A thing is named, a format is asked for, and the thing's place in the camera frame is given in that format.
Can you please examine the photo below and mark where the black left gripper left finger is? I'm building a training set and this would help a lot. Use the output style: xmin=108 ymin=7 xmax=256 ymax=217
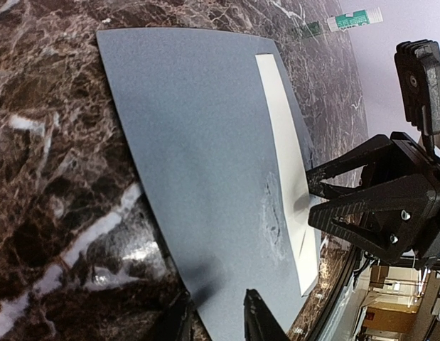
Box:
xmin=153 ymin=291 xmax=193 ymax=341

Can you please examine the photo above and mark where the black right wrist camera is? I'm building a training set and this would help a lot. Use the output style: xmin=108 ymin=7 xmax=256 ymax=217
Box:
xmin=395 ymin=39 xmax=440 ymax=136

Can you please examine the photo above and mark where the blue-grey envelope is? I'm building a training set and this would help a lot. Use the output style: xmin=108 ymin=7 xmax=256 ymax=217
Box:
xmin=97 ymin=28 xmax=313 ymax=340

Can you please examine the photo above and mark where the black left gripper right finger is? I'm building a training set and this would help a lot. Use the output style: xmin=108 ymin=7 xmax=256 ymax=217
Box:
xmin=244 ymin=289 xmax=289 ymax=341

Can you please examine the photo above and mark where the white letter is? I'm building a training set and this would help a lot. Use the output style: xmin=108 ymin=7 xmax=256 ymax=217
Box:
xmin=256 ymin=54 xmax=318 ymax=297

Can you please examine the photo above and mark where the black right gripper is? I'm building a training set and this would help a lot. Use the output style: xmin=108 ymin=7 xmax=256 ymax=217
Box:
xmin=306 ymin=133 xmax=440 ymax=268

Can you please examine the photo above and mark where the green white glue stick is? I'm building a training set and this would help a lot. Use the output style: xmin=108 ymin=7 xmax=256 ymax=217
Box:
xmin=326 ymin=7 xmax=383 ymax=32

